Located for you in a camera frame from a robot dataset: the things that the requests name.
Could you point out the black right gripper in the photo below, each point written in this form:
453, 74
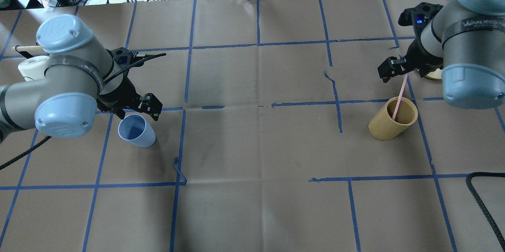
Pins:
417, 58

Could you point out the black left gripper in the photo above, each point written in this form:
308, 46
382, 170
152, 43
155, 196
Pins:
119, 95

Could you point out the pink chopstick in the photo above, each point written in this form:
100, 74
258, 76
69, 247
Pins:
399, 97

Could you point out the light blue plastic cup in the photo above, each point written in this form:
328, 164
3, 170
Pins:
137, 131

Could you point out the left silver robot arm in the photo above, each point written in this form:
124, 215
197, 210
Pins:
80, 76

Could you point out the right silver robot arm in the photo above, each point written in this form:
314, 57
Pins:
464, 39

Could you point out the bamboo chopstick holder cup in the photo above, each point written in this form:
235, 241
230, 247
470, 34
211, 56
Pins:
388, 123

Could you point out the wooden mug tree stand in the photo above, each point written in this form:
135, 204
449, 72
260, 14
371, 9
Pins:
436, 75

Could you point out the white smiley mug front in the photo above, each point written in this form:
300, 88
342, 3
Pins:
34, 68

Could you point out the brown paper table mat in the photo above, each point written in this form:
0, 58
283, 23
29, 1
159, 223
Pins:
263, 142

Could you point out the black wire cup rack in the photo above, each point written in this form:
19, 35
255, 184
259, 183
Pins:
35, 48

